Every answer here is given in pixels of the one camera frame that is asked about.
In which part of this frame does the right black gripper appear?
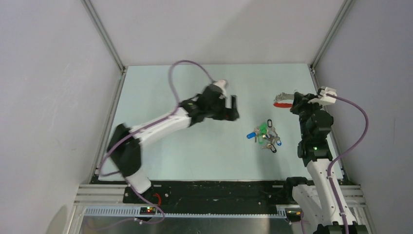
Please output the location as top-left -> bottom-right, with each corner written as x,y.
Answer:
289,92 -> 324,139

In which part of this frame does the red keyring with rings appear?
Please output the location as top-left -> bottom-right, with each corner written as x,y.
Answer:
273,92 -> 294,108

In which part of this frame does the blue tagged key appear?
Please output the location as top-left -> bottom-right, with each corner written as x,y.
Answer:
246,132 -> 257,139

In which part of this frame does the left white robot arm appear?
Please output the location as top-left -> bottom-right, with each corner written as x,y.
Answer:
104,80 -> 239,203

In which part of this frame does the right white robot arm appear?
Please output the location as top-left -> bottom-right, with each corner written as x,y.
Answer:
282,87 -> 368,234

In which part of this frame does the bunch of tagged keys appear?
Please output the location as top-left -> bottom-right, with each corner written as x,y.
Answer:
251,119 -> 282,154

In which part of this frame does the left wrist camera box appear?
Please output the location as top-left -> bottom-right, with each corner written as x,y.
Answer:
212,79 -> 228,97

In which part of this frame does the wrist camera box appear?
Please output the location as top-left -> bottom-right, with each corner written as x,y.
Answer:
308,86 -> 337,106
212,79 -> 228,97

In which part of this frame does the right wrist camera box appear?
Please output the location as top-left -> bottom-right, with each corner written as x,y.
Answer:
308,86 -> 337,106

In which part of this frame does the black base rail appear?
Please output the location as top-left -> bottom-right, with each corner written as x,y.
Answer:
123,179 -> 297,215

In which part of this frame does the right aluminium frame post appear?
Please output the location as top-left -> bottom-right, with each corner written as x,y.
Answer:
309,0 -> 356,74

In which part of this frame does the aluminium frame post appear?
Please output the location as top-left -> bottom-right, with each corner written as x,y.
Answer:
81,0 -> 126,74
309,0 -> 356,74

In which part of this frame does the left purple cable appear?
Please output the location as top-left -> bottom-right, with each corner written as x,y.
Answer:
96,60 -> 215,225

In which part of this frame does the white slotted cable duct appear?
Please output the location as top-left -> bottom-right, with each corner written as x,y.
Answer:
84,206 -> 287,218

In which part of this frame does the left aluminium frame post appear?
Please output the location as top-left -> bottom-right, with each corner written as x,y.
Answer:
81,0 -> 126,74

